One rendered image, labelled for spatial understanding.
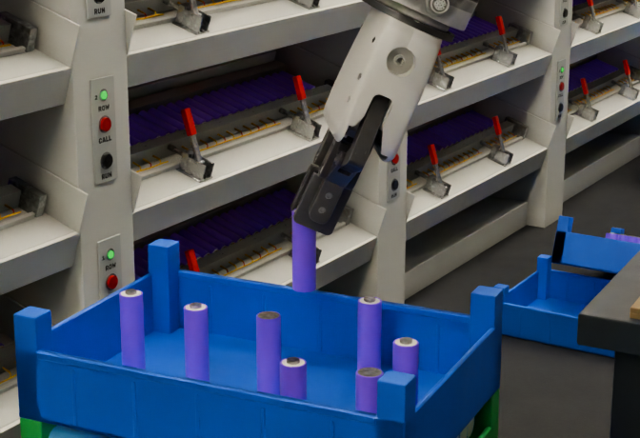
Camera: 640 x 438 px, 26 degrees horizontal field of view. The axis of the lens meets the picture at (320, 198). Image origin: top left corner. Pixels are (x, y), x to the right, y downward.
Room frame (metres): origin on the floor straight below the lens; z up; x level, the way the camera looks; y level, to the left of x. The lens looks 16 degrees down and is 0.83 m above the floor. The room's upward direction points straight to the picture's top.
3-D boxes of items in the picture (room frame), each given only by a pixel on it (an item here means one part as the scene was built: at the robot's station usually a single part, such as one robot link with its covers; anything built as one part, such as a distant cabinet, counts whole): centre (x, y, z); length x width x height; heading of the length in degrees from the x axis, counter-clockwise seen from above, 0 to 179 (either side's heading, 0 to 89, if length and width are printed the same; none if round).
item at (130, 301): (1.01, 0.15, 0.44); 0.02 x 0.02 x 0.06
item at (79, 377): (0.95, 0.04, 0.44); 0.30 x 0.20 x 0.08; 65
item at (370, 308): (0.99, -0.04, 0.44); 0.02 x 0.02 x 0.06
